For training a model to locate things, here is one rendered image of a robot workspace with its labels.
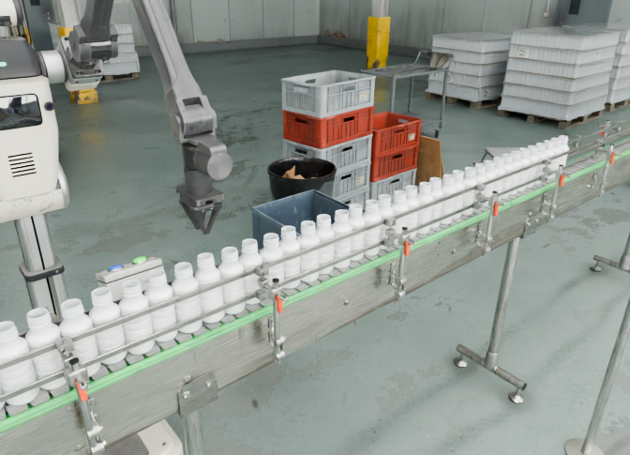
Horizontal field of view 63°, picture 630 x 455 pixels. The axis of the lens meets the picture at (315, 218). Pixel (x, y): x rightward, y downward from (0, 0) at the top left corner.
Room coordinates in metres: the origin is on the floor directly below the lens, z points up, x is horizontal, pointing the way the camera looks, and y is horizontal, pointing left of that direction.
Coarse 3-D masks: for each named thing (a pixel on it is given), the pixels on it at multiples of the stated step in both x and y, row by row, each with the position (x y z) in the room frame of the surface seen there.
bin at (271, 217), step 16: (304, 192) 1.98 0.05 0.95; (320, 192) 1.98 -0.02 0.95; (256, 208) 1.82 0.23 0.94; (272, 208) 1.87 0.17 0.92; (288, 208) 1.92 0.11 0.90; (304, 208) 1.98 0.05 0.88; (320, 208) 1.97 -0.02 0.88; (336, 208) 1.90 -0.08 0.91; (256, 224) 1.79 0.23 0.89; (272, 224) 1.71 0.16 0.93; (288, 224) 1.92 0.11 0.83; (256, 240) 1.80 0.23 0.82
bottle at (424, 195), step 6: (420, 186) 1.52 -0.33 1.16; (426, 186) 1.51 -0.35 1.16; (420, 192) 1.51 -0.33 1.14; (426, 192) 1.51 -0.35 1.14; (420, 198) 1.50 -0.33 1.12; (426, 198) 1.50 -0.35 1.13; (432, 198) 1.51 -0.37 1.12; (420, 204) 1.50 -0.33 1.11; (420, 210) 1.50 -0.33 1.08; (426, 210) 1.50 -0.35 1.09; (420, 216) 1.50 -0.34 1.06; (426, 216) 1.50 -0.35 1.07; (420, 222) 1.50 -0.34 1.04; (426, 228) 1.50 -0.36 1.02; (420, 234) 1.50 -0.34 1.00
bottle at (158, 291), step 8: (152, 272) 0.97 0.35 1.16; (160, 272) 0.97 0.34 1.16; (152, 280) 0.94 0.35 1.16; (160, 280) 0.95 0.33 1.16; (152, 288) 0.94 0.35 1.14; (160, 288) 0.94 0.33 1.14; (168, 288) 0.96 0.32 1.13; (152, 296) 0.93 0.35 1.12; (160, 296) 0.93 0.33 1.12; (168, 296) 0.94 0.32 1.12; (152, 304) 0.93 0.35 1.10; (152, 312) 0.93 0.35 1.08; (160, 312) 0.93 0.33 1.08; (168, 312) 0.94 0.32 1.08; (152, 320) 0.93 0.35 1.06; (160, 320) 0.93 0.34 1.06; (168, 320) 0.94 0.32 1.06; (160, 328) 0.93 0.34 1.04; (168, 336) 0.93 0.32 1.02
